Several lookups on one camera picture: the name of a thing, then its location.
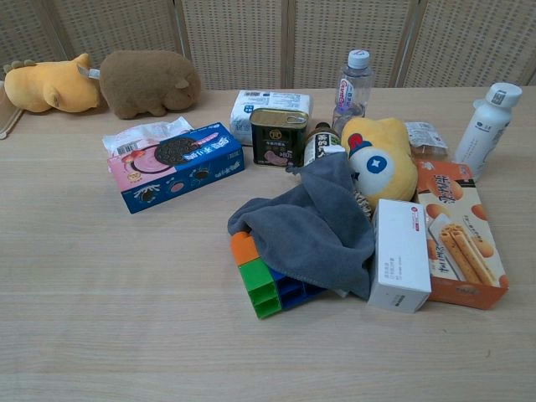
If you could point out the blue cookie box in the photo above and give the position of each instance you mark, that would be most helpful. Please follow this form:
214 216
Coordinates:
184 167

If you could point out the grey microfibre cloth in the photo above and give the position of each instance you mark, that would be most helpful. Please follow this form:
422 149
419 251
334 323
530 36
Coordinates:
314 226

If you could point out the orange toy block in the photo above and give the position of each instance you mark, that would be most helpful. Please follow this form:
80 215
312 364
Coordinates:
245 249

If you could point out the dark green luncheon meat can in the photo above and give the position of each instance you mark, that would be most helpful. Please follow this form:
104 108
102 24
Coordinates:
278 140

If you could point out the dark tea drink bottle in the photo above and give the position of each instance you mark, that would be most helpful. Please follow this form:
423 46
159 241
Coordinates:
320 142

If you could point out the green toy block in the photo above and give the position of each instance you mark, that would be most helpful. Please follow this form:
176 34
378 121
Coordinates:
259 289

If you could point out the white tissue pack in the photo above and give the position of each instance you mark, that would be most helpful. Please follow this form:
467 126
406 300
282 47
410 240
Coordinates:
268 102

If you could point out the yellow star-eyed plush toy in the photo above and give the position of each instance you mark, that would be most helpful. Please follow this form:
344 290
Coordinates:
383 165

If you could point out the clear water bottle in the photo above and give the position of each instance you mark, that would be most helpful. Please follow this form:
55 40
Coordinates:
354 94

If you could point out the pink white snack packet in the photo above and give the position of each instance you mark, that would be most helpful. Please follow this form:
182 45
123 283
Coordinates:
142 134

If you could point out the white cardboard box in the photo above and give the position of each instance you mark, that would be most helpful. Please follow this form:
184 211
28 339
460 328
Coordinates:
402 257

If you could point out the beige folding screen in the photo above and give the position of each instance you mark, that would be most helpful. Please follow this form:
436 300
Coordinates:
268 42

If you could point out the clear wrapped bread packet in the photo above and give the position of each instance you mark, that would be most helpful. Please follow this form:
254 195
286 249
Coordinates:
427 140

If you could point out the brown capybara plush toy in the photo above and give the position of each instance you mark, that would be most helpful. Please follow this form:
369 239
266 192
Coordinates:
146 81

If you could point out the orange egg roll box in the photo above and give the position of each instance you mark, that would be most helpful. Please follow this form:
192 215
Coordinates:
460 234

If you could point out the white yogurt bottle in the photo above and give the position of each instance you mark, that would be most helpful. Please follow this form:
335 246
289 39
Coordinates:
486 125

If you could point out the yellow dinosaur plush toy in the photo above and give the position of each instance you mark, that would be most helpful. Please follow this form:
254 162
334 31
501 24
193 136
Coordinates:
46 90

